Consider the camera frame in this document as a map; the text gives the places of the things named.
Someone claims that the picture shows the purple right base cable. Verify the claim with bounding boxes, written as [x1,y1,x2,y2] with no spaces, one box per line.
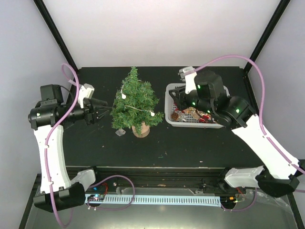
[220,187,258,213]

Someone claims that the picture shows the black frame post left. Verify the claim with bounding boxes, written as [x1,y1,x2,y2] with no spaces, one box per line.
[33,0,78,73]

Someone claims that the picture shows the clear battery box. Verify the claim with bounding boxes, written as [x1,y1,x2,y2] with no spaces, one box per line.
[115,128,126,136]

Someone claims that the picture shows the black frame post right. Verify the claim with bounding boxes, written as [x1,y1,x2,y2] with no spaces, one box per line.
[250,0,290,62]

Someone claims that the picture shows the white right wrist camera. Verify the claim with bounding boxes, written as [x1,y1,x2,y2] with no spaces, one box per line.
[178,66,197,94]

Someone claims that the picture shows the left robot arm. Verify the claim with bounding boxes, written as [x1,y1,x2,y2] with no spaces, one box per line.
[28,83,111,212]

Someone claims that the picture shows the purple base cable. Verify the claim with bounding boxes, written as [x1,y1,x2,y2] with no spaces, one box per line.
[86,175,136,211]
[220,187,258,213]

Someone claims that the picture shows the white slotted cable duct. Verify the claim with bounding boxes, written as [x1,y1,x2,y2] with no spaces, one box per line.
[85,194,221,207]

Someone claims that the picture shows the wooden tree base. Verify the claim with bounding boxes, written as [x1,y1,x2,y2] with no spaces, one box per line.
[132,122,150,138]

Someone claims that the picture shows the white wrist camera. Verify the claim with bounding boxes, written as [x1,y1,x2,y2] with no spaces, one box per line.
[178,66,197,94]
[78,83,95,108]

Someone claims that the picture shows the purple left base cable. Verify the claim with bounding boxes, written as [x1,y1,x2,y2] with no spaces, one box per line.
[86,175,136,211]

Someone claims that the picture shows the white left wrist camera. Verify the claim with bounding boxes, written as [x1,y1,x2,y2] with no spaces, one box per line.
[78,83,95,108]

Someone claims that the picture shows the wooden merry christmas sign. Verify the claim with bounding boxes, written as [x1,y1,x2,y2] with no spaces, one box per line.
[183,107,202,119]

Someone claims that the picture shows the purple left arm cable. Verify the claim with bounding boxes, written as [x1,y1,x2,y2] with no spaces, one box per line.
[44,63,81,228]

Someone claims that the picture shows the black aluminium rail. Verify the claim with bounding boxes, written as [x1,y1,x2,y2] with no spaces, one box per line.
[64,166,270,194]

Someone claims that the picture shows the white ball light string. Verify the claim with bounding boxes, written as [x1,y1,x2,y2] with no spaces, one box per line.
[115,78,157,133]

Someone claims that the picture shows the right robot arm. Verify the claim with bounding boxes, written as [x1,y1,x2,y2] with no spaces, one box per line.
[168,67,305,198]

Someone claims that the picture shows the red poinsettia ornament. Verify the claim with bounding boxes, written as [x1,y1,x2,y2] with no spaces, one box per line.
[199,116,211,123]

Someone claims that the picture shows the white plastic basket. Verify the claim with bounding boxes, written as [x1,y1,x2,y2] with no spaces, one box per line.
[164,83,223,129]

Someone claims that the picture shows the small green christmas tree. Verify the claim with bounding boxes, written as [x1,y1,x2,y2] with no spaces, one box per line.
[111,67,164,129]

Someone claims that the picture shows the black frame post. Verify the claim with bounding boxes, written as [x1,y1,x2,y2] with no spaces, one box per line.
[33,0,78,73]
[250,0,290,62]

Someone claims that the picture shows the brown pine cone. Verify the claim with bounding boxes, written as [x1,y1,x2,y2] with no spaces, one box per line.
[171,112,179,122]

